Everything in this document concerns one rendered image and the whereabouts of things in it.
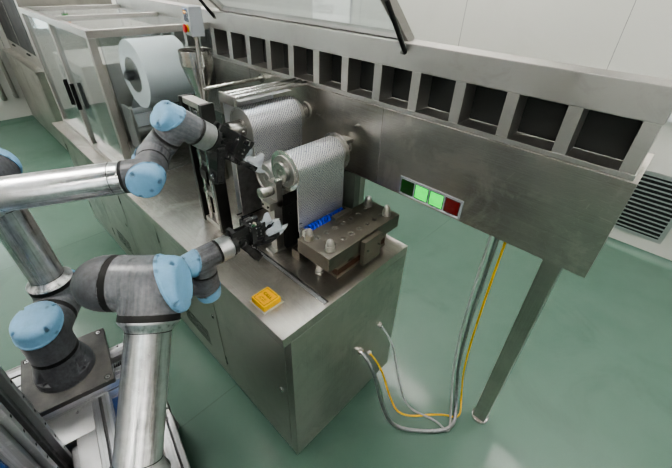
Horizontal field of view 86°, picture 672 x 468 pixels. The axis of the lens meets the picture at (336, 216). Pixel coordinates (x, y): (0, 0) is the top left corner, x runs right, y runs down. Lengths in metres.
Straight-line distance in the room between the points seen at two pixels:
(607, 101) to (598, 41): 2.38
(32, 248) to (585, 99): 1.44
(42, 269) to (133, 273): 0.52
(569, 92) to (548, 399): 1.72
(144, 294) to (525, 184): 0.99
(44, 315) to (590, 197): 1.46
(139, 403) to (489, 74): 1.11
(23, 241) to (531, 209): 1.38
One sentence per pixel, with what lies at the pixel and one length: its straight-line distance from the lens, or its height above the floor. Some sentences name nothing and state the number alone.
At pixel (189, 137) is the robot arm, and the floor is 1.47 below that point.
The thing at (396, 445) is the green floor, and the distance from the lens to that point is 2.03.
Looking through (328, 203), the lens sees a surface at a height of 1.08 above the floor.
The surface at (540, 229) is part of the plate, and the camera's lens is 1.20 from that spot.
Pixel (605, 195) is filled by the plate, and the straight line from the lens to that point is 1.12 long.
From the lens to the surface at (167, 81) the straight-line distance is 2.08.
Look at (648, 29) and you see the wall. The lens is 3.39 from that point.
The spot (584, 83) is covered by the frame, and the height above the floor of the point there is 1.63.
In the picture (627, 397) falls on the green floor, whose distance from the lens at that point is 2.65.
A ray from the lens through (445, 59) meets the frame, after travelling 1.19.
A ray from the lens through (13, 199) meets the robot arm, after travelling 1.01.
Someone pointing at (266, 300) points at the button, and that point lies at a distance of 1.25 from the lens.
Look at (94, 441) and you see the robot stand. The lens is 1.36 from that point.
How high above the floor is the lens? 1.83
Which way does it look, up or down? 34 degrees down
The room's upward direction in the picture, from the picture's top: 2 degrees clockwise
